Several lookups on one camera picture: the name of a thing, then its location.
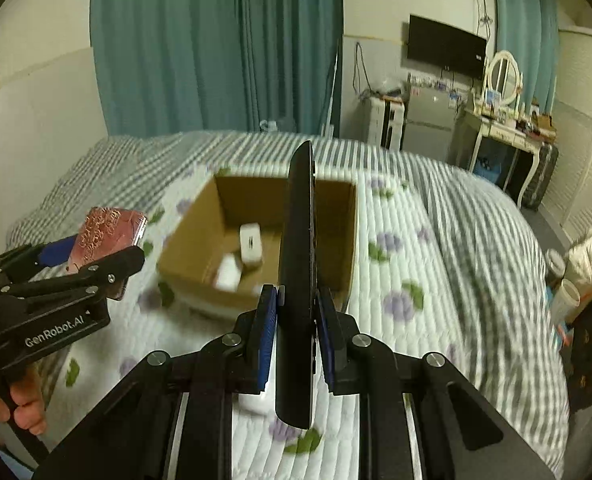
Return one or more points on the black smartphone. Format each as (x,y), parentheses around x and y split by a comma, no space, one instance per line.
(298,280)

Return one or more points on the white oval mirror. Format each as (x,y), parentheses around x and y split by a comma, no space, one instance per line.
(503,77)

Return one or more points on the white charger plug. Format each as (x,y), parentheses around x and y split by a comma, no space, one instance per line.
(228,272)

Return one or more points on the black wall television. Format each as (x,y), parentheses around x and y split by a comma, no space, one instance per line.
(446,47)

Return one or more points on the brown cardboard box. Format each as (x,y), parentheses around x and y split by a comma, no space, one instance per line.
(196,240)

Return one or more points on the white dressing table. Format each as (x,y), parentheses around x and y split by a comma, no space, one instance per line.
(501,135)

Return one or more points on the person's left hand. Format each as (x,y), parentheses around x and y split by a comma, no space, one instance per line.
(23,400)

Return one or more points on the white square charger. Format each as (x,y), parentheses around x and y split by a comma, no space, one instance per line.
(250,245)

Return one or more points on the white appliance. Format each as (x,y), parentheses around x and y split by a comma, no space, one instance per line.
(378,120)

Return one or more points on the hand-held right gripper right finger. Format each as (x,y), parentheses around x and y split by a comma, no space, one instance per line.
(327,345)

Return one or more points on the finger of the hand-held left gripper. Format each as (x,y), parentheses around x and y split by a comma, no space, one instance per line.
(111,267)
(58,252)

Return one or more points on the wide teal curtain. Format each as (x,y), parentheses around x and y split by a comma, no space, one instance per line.
(201,45)

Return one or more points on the black suitcase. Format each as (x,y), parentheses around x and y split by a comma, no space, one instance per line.
(543,175)

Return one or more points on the white floral quilt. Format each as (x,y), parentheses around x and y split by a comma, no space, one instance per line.
(406,270)

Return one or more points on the grey striped blanket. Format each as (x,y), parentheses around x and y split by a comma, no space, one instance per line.
(481,240)

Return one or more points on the silver refrigerator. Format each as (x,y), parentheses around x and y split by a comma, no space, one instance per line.
(428,120)

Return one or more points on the white paper cup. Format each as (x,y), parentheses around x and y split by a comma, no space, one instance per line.
(566,300)

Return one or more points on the narrow teal curtain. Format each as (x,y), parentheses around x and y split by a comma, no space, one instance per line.
(523,35)

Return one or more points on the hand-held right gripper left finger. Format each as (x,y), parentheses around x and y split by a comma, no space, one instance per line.
(267,345)

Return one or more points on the white wardrobe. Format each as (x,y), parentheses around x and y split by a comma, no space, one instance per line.
(583,125)

